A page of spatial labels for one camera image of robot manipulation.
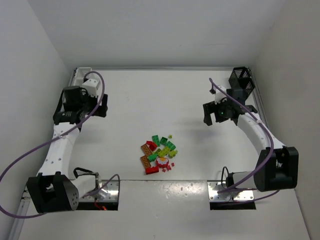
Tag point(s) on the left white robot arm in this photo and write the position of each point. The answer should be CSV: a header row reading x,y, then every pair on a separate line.
x,y
51,190

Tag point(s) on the green sloped lego brick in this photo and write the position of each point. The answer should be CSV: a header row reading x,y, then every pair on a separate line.
x,y
170,145

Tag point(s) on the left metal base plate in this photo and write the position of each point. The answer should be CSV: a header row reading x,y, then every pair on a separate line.
x,y
108,194

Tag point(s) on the black slotted container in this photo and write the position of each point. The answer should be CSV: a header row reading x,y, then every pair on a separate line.
x,y
241,78

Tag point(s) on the green curved lego piece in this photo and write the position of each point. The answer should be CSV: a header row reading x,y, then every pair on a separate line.
x,y
152,157

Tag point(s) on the metal base plate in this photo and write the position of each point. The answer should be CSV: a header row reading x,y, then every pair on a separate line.
x,y
234,196
108,194

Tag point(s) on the lower brown lego brick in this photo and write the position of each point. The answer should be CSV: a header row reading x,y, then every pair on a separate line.
x,y
145,162

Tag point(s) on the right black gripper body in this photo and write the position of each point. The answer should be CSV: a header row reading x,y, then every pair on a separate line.
x,y
210,107

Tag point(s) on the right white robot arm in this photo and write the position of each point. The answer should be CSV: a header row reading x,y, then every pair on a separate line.
x,y
277,164

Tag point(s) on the lime lego with stud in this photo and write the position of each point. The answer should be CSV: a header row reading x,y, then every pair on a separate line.
x,y
172,153

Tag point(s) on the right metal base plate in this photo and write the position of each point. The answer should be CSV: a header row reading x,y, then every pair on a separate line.
x,y
234,196

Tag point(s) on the red roof lego piece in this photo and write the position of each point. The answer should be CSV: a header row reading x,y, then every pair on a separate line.
x,y
152,145

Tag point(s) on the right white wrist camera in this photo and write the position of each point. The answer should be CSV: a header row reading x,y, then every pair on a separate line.
x,y
218,95

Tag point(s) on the white slotted container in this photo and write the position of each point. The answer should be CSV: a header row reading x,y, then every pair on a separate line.
x,y
79,75

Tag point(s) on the green 2x4 lego plate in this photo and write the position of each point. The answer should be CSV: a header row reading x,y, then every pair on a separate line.
x,y
156,140

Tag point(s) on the red round flower lego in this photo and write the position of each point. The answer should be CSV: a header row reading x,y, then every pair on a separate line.
x,y
162,162

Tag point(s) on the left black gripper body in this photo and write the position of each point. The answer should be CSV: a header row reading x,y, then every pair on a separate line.
x,y
100,105

